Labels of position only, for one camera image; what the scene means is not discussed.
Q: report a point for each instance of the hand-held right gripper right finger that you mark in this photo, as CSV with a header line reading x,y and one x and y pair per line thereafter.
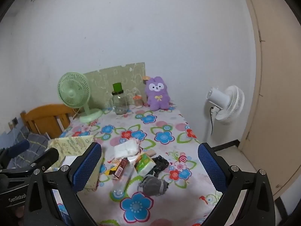
x,y
211,169

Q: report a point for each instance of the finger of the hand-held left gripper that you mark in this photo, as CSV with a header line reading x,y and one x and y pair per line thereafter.
x,y
18,147
47,157

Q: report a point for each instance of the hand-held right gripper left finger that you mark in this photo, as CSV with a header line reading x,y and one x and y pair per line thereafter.
x,y
87,167

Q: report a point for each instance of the yellow cartoon packet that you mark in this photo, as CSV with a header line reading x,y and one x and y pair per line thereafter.
x,y
109,171

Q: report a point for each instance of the yellow fabric storage box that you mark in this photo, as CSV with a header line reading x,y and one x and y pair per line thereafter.
x,y
70,146

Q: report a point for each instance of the red snack box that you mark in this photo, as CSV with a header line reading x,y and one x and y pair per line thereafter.
x,y
121,168

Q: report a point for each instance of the clear plastic bottle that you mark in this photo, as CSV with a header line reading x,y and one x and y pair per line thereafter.
x,y
127,179

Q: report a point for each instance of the white cloth bundle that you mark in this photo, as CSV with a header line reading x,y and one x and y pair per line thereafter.
x,y
125,149

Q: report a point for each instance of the orange green cardboard box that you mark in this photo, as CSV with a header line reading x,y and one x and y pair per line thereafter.
x,y
145,164

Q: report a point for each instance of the grey sock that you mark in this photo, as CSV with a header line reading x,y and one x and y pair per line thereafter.
x,y
152,184

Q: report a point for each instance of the blue plaid pillow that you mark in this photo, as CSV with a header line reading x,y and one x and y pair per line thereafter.
x,y
35,141

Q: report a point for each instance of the wooden chair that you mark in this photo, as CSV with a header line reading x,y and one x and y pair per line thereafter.
x,y
47,115

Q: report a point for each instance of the floral tablecloth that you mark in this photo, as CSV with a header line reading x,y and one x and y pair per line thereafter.
x,y
164,122

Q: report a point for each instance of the white fan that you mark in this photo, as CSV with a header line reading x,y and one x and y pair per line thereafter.
x,y
231,106

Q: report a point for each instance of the glass jar with green cap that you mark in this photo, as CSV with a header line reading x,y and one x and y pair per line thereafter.
x,y
120,103

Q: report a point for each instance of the green desk fan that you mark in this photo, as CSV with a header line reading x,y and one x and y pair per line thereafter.
x,y
73,89

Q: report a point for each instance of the small glass jar orange lid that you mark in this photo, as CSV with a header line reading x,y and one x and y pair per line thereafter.
x,y
138,102

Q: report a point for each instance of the green patterned board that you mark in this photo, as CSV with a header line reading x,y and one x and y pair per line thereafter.
x,y
105,80

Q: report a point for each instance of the purple plush toy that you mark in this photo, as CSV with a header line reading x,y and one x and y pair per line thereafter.
x,y
157,96

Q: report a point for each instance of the beige wooden wardrobe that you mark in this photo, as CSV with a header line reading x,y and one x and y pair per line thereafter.
x,y
277,98

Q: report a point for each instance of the small wooden ornament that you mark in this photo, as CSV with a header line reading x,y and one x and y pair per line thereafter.
x,y
146,78

